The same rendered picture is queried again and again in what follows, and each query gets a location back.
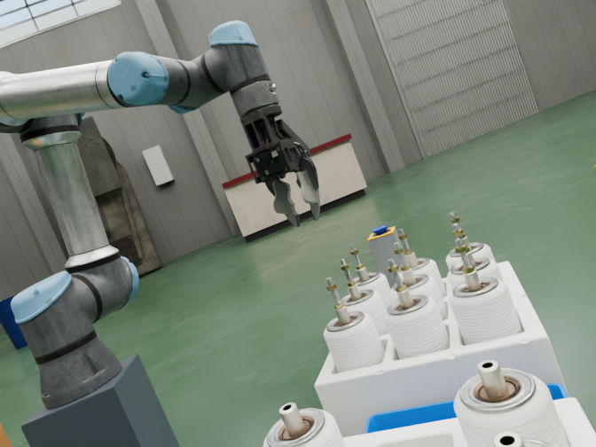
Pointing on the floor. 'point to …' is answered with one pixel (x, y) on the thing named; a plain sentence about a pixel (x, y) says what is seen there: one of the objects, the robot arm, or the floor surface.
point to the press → (116, 200)
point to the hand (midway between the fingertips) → (306, 215)
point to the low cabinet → (347, 187)
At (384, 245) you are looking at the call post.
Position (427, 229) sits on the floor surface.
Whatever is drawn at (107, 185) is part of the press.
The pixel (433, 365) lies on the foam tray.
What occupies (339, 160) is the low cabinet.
